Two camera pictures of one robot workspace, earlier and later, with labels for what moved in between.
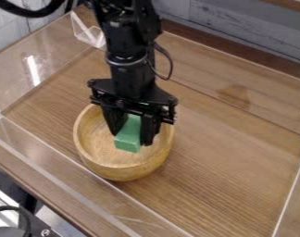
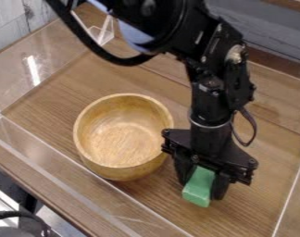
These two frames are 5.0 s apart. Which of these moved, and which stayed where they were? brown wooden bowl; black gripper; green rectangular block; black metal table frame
Moved: green rectangular block; black gripper
Stayed: black metal table frame; brown wooden bowl
